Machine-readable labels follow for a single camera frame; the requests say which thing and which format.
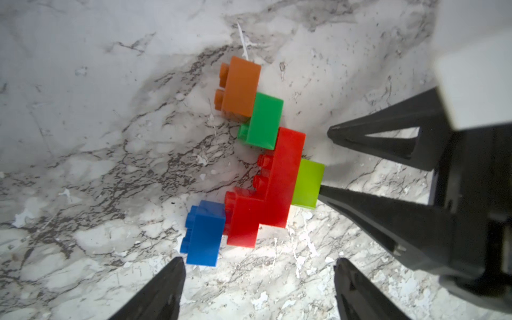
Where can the dark green lego brick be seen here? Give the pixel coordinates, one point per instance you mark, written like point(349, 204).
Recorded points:
point(262, 128)

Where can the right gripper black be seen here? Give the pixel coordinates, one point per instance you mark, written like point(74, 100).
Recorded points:
point(471, 240)

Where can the blue lego brick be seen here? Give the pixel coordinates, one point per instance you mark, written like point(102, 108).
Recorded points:
point(205, 224)

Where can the long red lego brick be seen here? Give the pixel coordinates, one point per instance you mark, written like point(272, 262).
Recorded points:
point(275, 183)

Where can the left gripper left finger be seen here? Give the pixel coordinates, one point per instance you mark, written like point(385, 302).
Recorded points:
point(160, 298)

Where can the lime green lego brick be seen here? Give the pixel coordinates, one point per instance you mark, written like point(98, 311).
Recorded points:
point(308, 183)

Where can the orange lego brick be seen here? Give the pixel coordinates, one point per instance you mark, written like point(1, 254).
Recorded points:
point(238, 83)

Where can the small red lego brick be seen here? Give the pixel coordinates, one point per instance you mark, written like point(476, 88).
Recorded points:
point(243, 215)

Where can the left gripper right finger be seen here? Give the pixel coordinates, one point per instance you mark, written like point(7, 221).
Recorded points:
point(359, 298)

